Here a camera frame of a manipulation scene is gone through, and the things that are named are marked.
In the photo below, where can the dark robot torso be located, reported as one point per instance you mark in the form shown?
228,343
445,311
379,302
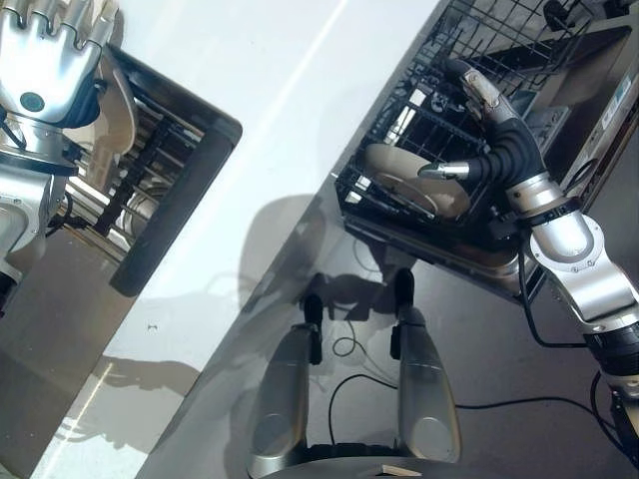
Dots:
349,461

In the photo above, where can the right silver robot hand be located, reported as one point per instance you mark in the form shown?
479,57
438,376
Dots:
514,137

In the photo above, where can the white door label sticker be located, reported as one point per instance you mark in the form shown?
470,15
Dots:
616,102

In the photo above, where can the metal dish drying rack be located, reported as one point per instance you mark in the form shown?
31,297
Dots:
150,159

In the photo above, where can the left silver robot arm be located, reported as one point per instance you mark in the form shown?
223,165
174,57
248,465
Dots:
20,209

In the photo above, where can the detergent dispenser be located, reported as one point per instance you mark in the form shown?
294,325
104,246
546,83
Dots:
545,125

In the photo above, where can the beige plate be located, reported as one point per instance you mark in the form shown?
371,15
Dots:
124,107
424,179

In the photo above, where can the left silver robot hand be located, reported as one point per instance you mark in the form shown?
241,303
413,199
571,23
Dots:
45,60

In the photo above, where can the dark kitchen sink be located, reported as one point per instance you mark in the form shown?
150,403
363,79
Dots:
190,179

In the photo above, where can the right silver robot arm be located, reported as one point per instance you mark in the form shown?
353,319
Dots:
574,249

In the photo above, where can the left silver robot leg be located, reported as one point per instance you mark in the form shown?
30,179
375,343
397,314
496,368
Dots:
287,384

